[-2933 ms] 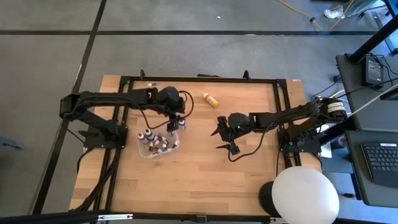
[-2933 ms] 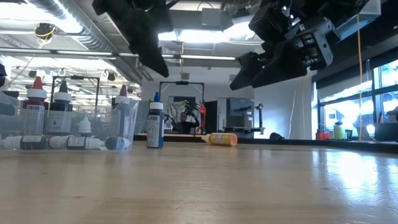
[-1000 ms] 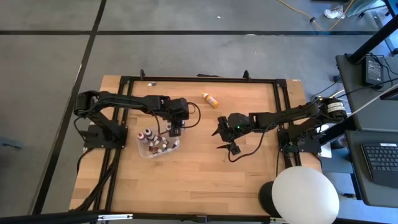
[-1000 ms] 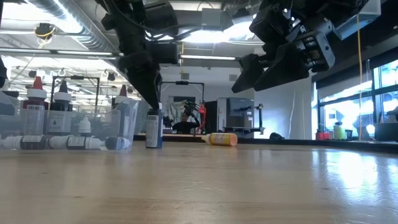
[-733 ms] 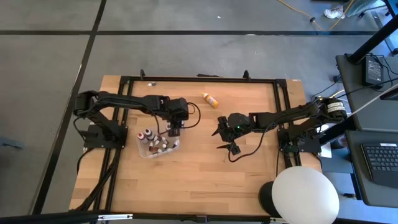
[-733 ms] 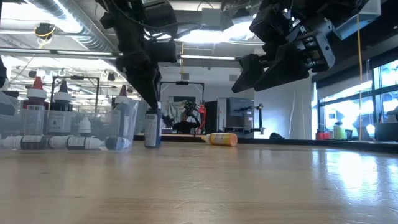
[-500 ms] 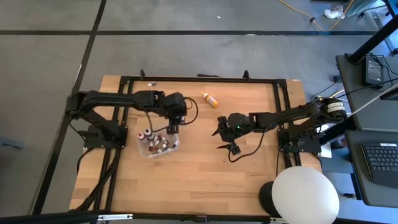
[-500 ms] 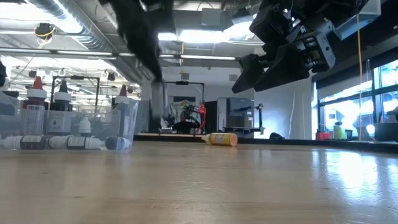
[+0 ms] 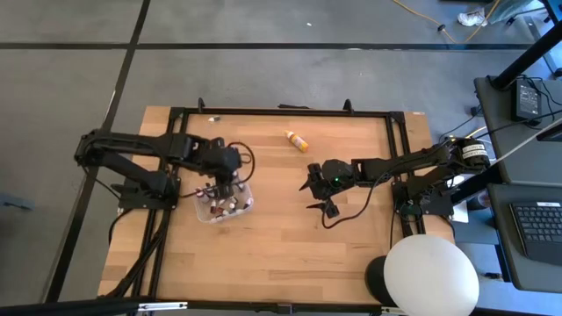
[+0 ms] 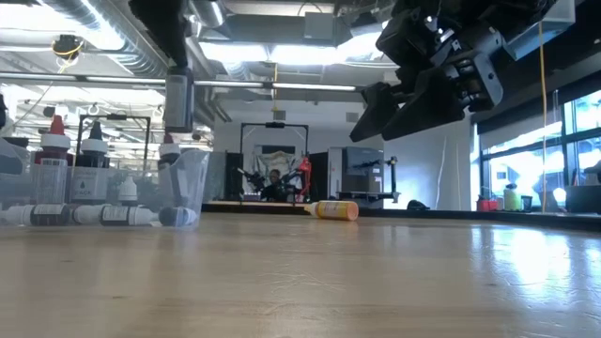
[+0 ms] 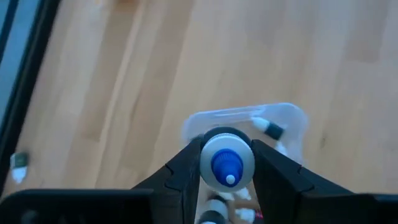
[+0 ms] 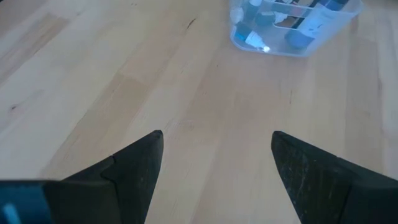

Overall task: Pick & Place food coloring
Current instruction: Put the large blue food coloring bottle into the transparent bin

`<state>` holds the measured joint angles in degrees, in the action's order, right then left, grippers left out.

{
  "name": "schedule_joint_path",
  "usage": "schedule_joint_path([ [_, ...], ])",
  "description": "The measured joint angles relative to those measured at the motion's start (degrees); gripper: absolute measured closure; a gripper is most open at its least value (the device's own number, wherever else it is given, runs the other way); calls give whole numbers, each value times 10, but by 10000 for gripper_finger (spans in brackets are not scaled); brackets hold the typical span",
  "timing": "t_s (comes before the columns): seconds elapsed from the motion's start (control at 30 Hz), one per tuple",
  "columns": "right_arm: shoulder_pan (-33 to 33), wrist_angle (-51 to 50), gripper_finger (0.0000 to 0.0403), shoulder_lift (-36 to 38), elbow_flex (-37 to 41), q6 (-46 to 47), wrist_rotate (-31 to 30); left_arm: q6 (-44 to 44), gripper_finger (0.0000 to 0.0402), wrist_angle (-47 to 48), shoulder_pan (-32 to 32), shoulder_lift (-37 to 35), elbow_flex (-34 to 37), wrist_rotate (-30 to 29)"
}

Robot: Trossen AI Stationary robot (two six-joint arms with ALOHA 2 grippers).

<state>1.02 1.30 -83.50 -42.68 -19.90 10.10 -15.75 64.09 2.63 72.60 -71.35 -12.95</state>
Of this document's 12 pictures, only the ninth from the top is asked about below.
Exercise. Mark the black laptop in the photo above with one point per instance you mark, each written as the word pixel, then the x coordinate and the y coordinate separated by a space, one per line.
pixel 540 228

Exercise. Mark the person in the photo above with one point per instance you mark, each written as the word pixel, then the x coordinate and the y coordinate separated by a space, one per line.
pixel 472 18

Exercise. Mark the red white can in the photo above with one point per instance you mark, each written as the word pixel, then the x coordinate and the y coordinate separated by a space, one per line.
pixel 483 199

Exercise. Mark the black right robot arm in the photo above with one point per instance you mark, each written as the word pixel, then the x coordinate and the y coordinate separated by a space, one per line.
pixel 404 164

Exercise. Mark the white round lamp shade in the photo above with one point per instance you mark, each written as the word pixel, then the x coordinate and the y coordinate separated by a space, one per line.
pixel 430 276

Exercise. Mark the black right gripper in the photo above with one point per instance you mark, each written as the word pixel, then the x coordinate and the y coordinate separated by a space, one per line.
pixel 333 175

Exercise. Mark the silver mount bracket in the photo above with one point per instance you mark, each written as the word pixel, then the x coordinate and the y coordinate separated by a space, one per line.
pixel 162 306

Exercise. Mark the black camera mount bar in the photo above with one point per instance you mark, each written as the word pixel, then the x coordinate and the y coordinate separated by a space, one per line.
pixel 88 307

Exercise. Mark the grey side desk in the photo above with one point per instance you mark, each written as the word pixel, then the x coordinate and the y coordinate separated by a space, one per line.
pixel 509 272
pixel 505 145

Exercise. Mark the grey floor object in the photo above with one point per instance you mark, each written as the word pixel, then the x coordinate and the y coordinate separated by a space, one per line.
pixel 13 203

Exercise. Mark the black stand pole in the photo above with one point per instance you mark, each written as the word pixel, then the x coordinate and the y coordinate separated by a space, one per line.
pixel 478 182
pixel 527 57

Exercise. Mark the black power adapter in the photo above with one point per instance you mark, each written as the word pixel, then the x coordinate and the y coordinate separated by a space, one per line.
pixel 526 98

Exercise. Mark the clear plastic bin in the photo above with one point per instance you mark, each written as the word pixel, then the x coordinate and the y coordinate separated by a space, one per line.
pixel 206 215

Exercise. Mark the black round lamp base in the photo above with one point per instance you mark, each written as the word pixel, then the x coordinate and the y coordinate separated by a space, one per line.
pixel 373 281

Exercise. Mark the large yellow food coloring bottle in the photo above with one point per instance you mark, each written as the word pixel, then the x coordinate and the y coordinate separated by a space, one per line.
pixel 297 141

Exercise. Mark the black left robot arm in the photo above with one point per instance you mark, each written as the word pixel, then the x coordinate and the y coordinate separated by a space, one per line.
pixel 131 169

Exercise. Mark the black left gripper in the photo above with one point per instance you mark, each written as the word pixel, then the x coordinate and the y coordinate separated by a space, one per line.
pixel 221 158

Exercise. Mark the small dark red dropper bottle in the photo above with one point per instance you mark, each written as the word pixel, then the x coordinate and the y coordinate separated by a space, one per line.
pixel 200 192

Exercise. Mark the white card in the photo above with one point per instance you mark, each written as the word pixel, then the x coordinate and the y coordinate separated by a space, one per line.
pixel 461 213

